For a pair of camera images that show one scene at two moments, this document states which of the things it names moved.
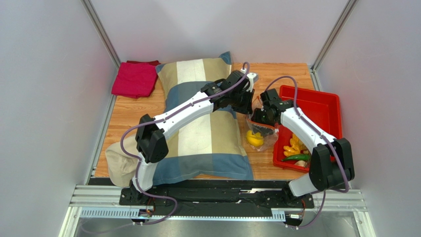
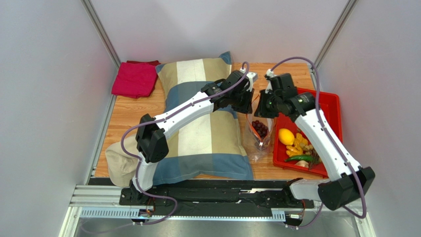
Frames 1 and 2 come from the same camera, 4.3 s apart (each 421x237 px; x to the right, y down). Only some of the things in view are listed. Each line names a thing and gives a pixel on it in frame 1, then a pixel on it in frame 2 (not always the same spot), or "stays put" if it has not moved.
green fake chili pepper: x=301 y=157 stays put
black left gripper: x=247 y=108 stays put
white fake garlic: x=301 y=163 stays put
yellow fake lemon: x=256 y=140 to x=286 y=136
